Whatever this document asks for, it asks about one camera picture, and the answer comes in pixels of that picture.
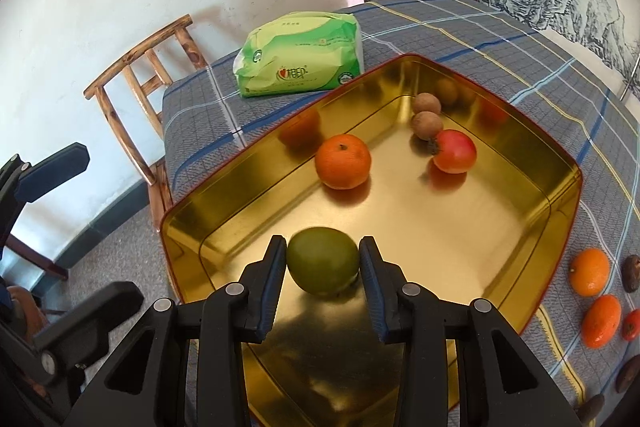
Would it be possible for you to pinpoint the small brown fruit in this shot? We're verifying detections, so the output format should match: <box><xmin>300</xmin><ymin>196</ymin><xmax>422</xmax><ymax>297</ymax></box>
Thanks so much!
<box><xmin>411</xmin><ymin>111</ymin><xmax>445</xmax><ymax>141</ymax></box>
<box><xmin>411</xmin><ymin>92</ymin><xmax>442</xmax><ymax>116</ymax></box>

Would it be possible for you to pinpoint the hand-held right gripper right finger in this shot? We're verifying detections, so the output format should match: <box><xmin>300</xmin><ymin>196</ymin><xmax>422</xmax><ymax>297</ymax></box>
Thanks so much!
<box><xmin>358</xmin><ymin>235</ymin><xmax>583</xmax><ymax>427</ymax></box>

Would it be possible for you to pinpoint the dark brown fruit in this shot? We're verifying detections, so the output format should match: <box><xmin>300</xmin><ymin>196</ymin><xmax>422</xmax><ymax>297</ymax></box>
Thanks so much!
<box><xmin>621</xmin><ymin>254</ymin><xmax>640</xmax><ymax>294</ymax></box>
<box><xmin>575</xmin><ymin>394</ymin><xmax>606</xmax><ymax>425</ymax></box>
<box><xmin>614</xmin><ymin>354</ymin><xmax>640</xmax><ymax>394</ymax></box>

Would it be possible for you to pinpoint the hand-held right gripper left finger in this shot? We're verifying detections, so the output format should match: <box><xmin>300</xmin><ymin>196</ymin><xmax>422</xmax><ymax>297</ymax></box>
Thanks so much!
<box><xmin>62</xmin><ymin>234</ymin><xmax>288</xmax><ymax>427</ymax></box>

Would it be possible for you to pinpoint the small red fruit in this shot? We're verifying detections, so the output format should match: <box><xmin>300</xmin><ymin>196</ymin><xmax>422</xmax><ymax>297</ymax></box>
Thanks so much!
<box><xmin>621</xmin><ymin>308</ymin><xmax>640</xmax><ymax>342</ymax></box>

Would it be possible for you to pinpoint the grey plaid blanket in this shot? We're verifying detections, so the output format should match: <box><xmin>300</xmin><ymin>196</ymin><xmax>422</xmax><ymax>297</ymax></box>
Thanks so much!
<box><xmin>161</xmin><ymin>0</ymin><xmax>640</xmax><ymax>427</ymax></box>

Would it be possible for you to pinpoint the dark wooden stool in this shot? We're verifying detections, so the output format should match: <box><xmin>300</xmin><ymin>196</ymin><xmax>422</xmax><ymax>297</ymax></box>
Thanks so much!
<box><xmin>5</xmin><ymin>234</ymin><xmax>71</xmax><ymax>280</ymax></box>

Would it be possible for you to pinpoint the wooden chair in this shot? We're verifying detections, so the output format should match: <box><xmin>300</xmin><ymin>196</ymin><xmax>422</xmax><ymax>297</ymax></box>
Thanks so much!
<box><xmin>83</xmin><ymin>14</ymin><xmax>208</xmax><ymax>233</ymax></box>

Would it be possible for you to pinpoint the green tissue pack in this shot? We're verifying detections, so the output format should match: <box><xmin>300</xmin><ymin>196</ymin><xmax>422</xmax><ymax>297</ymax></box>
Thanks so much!
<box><xmin>232</xmin><ymin>11</ymin><xmax>365</xmax><ymax>100</ymax></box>

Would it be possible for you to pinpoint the red tomato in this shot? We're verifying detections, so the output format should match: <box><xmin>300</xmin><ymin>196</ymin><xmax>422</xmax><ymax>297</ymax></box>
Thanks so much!
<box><xmin>431</xmin><ymin>130</ymin><xmax>477</xmax><ymax>175</ymax></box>

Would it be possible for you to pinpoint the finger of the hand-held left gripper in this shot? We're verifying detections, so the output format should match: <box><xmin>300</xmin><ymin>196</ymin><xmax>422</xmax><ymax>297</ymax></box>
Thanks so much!
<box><xmin>0</xmin><ymin>143</ymin><xmax>91</xmax><ymax>258</ymax></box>
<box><xmin>30</xmin><ymin>281</ymin><xmax>146</xmax><ymax>419</ymax></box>

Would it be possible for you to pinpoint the green mango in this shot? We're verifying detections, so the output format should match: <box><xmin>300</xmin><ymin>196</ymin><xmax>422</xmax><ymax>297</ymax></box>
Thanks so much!
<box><xmin>286</xmin><ymin>227</ymin><xmax>362</xmax><ymax>297</ymax></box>

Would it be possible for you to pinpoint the orange tangerine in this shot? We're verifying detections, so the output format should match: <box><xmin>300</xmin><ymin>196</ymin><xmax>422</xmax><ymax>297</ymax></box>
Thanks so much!
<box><xmin>570</xmin><ymin>248</ymin><xmax>612</xmax><ymax>298</ymax></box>
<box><xmin>581</xmin><ymin>294</ymin><xmax>622</xmax><ymax>349</ymax></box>
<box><xmin>314</xmin><ymin>134</ymin><xmax>372</xmax><ymax>190</ymax></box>

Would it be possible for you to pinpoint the gold tin box red outside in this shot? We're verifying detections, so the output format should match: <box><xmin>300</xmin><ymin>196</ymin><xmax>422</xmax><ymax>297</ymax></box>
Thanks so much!
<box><xmin>159</xmin><ymin>54</ymin><xmax>585</xmax><ymax>427</ymax></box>

